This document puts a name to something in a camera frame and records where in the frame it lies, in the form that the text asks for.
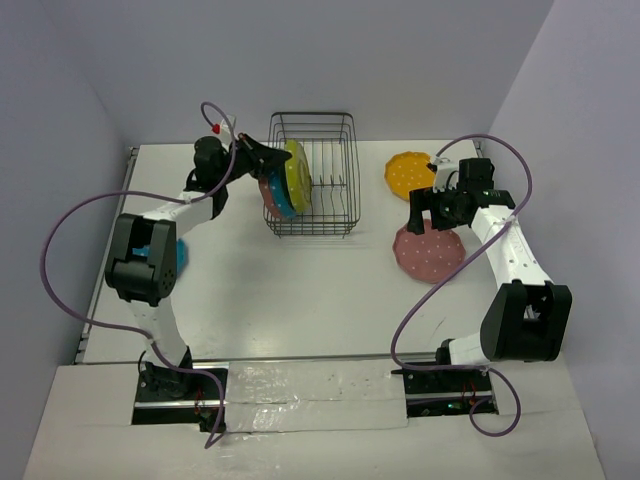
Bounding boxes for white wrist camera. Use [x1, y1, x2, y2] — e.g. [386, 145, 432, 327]
[211, 115, 236, 148]
[429, 157, 459, 193]

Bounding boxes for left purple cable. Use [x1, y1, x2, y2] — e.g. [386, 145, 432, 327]
[39, 101, 239, 450]

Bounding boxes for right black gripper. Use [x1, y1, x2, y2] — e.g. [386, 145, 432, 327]
[407, 183, 468, 235]

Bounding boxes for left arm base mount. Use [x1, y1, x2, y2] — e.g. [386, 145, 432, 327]
[131, 365, 220, 433]

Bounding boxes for silver tape strip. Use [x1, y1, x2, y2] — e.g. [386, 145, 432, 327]
[225, 359, 408, 433]

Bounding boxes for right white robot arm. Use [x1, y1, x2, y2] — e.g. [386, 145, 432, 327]
[408, 157, 572, 391]

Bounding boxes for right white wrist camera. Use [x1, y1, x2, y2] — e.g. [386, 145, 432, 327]
[429, 157, 459, 193]

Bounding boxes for black wire dish rack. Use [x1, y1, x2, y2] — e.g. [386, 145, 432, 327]
[263, 111, 361, 237]

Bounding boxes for purple cable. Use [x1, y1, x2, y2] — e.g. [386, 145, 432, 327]
[390, 132, 533, 437]
[39, 101, 239, 450]

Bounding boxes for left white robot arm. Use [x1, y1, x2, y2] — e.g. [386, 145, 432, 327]
[105, 134, 292, 399]

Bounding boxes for blue dotted plate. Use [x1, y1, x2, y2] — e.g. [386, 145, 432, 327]
[268, 170, 296, 220]
[132, 239, 188, 276]

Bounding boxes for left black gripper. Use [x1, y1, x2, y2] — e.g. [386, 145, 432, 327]
[216, 133, 290, 185]

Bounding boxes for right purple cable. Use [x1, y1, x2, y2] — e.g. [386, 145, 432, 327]
[390, 132, 533, 437]

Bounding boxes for orange dotted plate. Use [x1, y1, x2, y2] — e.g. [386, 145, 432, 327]
[384, 151, 435, 201]

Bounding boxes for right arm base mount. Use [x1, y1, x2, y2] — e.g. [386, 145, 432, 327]
[391, 368, 498, 418]

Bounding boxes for green dotted plate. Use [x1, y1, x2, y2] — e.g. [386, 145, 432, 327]
[284, 139, 312, 214]

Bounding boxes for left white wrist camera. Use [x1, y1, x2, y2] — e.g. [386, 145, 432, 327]
[211, 115, 236, 148]

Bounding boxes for pink dotted plate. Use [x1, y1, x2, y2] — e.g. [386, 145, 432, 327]
[258, 176, 283, 220]
[392, 219, 466, 285]

